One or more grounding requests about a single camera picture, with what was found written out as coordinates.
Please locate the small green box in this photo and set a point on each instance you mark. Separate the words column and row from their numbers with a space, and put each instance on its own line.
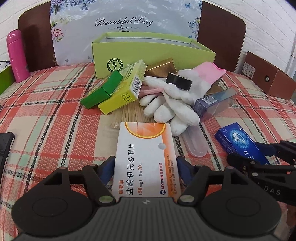
column 101, row 92

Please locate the brown wooden headboard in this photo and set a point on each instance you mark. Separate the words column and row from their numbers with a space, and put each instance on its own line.
column 34, row 34

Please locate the plaid bed sheet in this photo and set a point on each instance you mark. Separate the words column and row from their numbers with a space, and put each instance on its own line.
column 57, row 115

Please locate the clear plastic tube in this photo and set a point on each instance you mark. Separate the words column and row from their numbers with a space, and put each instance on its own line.
column 195, row 143

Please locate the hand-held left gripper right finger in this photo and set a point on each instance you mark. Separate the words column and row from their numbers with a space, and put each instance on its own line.
column 183, row 170

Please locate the floral plastic bag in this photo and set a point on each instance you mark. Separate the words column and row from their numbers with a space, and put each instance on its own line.
column 127, row 14

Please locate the light green storage box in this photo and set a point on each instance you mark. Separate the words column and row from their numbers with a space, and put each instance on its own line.
column 150, row 53

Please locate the white glove with pink cuff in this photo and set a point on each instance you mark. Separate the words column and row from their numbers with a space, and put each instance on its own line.
column 171, row 115
column 201, row 81

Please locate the shiny purple box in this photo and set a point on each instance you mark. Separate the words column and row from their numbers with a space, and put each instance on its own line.
column 212, row 104

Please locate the brown cardboard box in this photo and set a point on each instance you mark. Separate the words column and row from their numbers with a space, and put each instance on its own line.
column 272, row 81

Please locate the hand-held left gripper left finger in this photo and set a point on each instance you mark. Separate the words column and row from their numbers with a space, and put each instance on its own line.
column 108, row 167

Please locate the bundle of wooden toothpicks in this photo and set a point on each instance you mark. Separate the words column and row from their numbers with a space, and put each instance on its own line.
column 129, row 113

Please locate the black device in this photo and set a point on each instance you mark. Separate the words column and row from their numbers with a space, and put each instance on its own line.
column 5, row 146

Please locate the white and orange medicine box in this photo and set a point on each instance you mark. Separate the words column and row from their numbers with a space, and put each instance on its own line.
column 143, row 160

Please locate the yellow-green medicine box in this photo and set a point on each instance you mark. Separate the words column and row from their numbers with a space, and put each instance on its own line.
column 127, row 85

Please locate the black tape roll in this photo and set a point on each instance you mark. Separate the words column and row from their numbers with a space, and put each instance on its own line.
column 179, row 81

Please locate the blue box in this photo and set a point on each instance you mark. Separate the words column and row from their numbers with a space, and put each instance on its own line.
column 238, row 141

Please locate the pink thermos bottle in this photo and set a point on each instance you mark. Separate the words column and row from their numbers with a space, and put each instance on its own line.
column 17, row 55

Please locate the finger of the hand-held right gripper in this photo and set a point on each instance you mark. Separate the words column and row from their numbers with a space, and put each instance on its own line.
column 245, row 163
column 279, row 147

